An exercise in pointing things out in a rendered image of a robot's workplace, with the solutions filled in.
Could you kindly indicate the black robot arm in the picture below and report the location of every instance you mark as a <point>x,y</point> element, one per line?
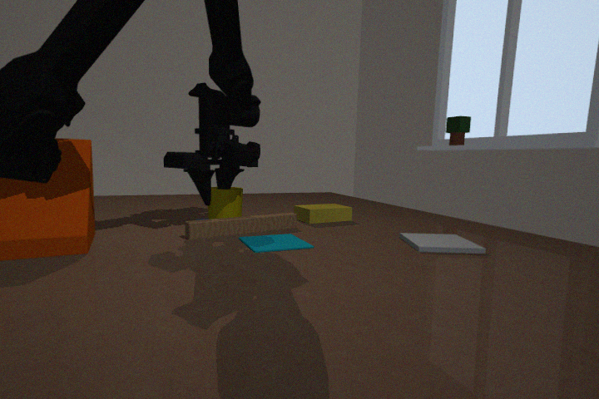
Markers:
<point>38,91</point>

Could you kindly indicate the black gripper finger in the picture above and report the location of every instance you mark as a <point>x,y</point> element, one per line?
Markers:
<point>225,177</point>
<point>202,179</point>

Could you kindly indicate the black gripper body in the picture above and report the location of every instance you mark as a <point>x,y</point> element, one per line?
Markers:
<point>199,160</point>

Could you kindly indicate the brown long bar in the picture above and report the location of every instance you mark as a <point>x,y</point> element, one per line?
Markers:
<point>198,229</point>

